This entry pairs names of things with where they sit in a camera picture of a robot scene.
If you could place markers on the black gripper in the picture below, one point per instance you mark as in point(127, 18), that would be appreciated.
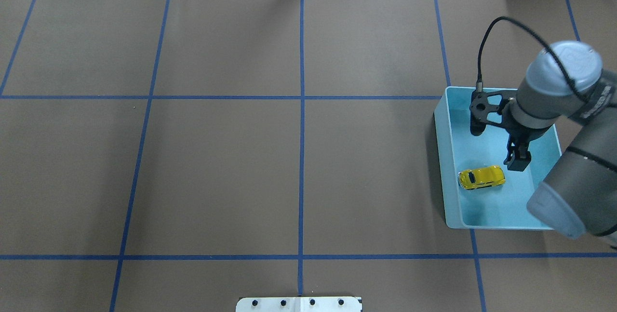
point(522, 135)

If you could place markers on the yellow beetle toy car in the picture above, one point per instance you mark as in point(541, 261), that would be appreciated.
point(480, 178)

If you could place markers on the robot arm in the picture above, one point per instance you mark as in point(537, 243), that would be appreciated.
point(565, 81)

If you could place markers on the light blue plastic bin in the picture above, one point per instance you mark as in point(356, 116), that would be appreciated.
point(494, 208)

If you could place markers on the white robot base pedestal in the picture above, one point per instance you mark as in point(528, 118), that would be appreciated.
point(300, 304)

